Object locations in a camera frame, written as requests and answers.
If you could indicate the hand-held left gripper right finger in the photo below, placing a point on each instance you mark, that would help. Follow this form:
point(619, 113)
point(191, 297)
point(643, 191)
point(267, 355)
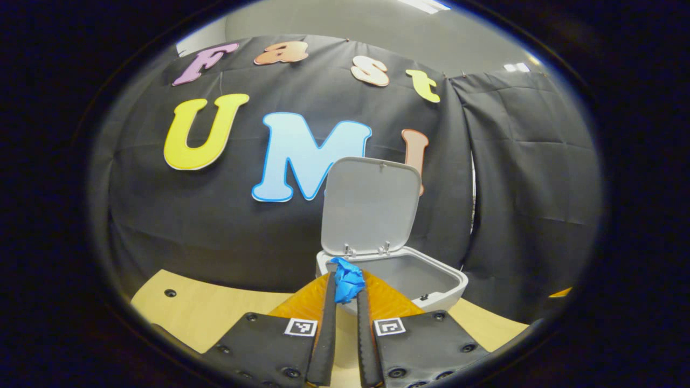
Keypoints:
point(366, 345)

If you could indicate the black backdrop cloth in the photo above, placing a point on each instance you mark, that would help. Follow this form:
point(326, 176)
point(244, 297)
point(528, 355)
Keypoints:
point(188, 226)

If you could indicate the white desktop garbage bin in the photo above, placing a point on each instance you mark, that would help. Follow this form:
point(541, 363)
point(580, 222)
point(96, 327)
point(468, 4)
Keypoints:
point(372, 205)

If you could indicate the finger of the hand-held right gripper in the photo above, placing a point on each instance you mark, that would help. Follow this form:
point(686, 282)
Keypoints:
point(561, 292)

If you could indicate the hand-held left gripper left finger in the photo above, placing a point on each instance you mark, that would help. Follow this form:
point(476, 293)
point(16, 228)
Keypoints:
point(326, 334)

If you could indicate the wooden desktop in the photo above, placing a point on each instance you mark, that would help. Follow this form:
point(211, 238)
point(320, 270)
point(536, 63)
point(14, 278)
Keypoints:
point(215, 318)

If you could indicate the ceiling light panel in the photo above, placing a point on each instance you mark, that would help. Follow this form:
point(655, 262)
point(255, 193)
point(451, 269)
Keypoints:
point(516, 67)
point(426, 5)

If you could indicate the blue paper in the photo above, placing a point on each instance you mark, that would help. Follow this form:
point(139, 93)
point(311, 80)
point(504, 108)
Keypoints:
point(347, 280)

